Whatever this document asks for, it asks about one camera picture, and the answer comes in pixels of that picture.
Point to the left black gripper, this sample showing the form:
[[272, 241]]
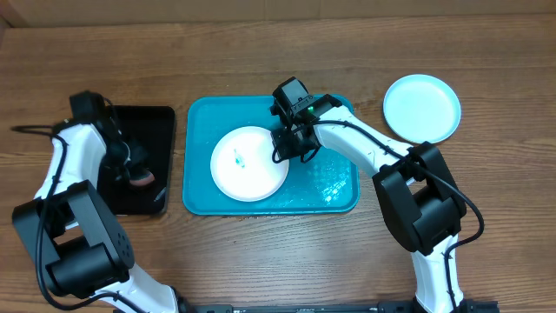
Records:
[[111, 174]]

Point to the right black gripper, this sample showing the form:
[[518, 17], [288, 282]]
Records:
[[281, 140]]

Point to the red green scrub sponge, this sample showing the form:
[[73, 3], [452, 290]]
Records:
[[141, 178]]

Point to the white plate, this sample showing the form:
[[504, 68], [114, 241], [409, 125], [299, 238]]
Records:
[[242, 167]]

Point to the light blue plate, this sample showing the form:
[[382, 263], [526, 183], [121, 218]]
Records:
[[421, 108]]

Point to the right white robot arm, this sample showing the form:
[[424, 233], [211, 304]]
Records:
[[416, 191]]

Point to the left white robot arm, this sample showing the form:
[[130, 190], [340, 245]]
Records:
[[81, 253]]

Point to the black plastic tray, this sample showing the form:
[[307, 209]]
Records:
[[153, 127]]

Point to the teal plastic tray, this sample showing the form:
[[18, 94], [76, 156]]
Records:
[[327, 184]]

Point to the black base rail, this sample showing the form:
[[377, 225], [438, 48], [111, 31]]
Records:
[[382, 307]]

